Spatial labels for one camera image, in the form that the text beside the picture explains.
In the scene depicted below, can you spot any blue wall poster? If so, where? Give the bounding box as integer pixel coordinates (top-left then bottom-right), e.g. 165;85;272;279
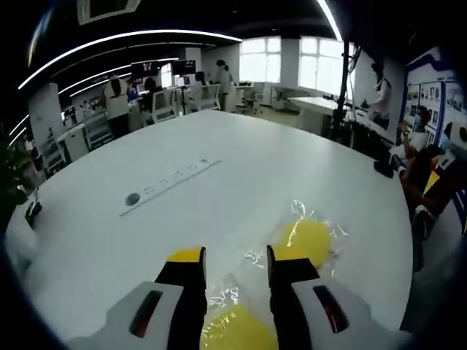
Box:
404;46;467;147

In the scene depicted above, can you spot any white plant pot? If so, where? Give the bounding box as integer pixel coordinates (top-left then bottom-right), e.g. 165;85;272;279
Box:
5;217;42;263

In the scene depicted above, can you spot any yellow rounded silicone block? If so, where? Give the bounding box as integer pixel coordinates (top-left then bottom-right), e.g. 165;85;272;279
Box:
273;217;332;270

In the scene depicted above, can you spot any short ceiling light strip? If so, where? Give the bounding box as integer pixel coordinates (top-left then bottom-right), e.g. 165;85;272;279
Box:
315;0;344;42

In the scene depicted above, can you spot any small black device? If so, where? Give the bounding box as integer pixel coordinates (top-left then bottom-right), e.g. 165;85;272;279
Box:
23;187;44;222

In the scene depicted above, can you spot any yellow rectangular silicone block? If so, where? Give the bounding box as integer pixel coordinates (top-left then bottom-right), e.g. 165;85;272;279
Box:
199;304;274;350

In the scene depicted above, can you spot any white office desk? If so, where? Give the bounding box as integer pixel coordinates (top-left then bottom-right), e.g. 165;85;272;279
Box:
287;94;352;136

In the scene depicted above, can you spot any black tripod stand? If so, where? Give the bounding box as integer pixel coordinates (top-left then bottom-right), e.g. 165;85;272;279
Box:
329;39;361;144

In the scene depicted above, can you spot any white storage cabinet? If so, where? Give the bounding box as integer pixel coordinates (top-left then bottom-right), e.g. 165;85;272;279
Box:
39;112;115;176

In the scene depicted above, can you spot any green potted plant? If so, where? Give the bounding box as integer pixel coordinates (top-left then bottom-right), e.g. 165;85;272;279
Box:
0;140;37;207

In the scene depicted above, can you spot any black wall monitor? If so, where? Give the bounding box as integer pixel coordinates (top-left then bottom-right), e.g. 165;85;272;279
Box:
170;59;198;77
129;61;162;78

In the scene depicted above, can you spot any white mesh office chair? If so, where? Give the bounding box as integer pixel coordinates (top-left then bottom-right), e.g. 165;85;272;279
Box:
198;82;223;113
150;88;177;124

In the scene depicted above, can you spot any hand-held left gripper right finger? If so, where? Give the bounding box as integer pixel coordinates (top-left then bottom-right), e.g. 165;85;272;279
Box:
266;244;410;350

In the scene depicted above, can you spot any white table socket strip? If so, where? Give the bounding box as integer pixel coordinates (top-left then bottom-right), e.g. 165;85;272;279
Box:
117;157;223;218

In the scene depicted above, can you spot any long curved ceiling light strip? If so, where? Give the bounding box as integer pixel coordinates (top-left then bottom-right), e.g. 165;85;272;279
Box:
18;29;244;90

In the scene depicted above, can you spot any small yellow sponge in bag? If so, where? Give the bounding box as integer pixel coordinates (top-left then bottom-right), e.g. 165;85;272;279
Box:
243;198;352;280

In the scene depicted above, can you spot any large yellow sponge in bag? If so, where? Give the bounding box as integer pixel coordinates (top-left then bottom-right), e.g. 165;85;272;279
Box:
207;271;273;350

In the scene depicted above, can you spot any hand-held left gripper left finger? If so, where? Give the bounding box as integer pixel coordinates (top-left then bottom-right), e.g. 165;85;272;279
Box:
67;245;208;350

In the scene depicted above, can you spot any ceiling air vent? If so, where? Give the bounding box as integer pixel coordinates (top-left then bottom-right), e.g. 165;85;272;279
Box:
75;0;142;27

